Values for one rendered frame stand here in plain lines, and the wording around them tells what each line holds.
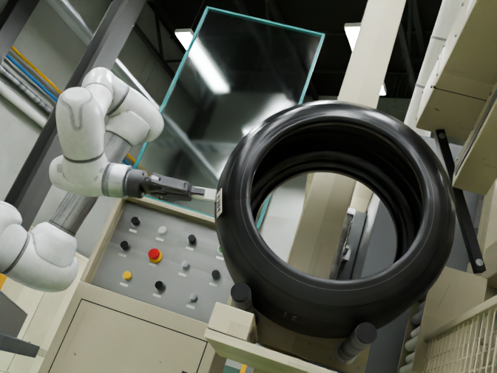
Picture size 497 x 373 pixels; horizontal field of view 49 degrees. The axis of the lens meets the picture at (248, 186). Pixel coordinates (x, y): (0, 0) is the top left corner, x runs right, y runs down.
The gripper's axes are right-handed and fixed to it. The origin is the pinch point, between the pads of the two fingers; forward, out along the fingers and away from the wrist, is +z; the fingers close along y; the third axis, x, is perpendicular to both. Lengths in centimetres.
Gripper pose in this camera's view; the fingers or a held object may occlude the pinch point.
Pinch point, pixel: (205, 194)
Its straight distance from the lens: 140.4
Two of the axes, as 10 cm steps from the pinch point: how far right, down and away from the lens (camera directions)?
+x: -1.8, 9.1, -3.8
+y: 0.4, 4.0, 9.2
